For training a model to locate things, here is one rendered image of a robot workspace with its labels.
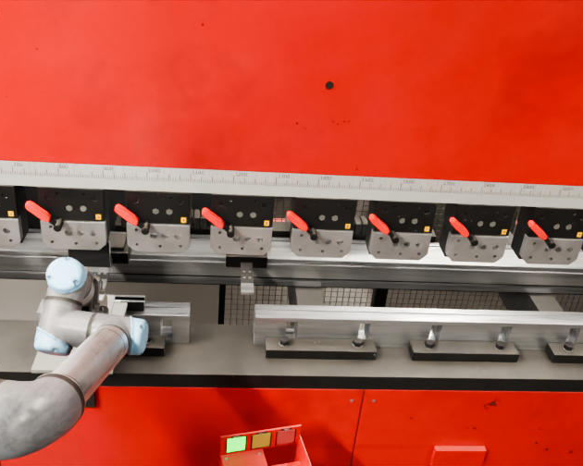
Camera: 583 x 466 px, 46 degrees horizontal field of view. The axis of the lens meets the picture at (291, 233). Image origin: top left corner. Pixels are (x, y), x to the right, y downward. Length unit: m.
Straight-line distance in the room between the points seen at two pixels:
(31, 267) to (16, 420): 1.11
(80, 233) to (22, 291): 1.98
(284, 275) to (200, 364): 0.42
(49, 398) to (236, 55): 0.80
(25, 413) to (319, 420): 1.04
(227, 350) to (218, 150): 0.58
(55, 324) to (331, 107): 0.75
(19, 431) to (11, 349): 0.88
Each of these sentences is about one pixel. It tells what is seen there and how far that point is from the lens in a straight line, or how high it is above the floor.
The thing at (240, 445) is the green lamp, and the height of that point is 0.81.
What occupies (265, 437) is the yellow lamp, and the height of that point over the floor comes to 0.82.
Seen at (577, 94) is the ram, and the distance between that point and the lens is 1.74.
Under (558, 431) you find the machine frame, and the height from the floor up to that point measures 0.68.
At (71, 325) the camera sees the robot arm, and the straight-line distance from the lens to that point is 1.46.
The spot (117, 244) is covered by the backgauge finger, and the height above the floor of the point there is 1.03.
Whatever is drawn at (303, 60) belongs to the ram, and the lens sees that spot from 1.54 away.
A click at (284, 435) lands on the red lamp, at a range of 1.77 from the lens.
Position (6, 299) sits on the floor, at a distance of 3.68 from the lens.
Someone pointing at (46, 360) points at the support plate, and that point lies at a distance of 1.72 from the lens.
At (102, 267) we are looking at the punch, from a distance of 1.84.
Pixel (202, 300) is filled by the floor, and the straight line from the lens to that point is 3.56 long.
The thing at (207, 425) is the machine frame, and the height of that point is 0.69.
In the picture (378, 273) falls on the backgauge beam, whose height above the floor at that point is 0.95.
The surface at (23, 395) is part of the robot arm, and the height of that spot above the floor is 1.36.
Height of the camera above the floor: 2.10
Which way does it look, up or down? 30 degrees down
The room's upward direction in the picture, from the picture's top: 6 degrees clockwise
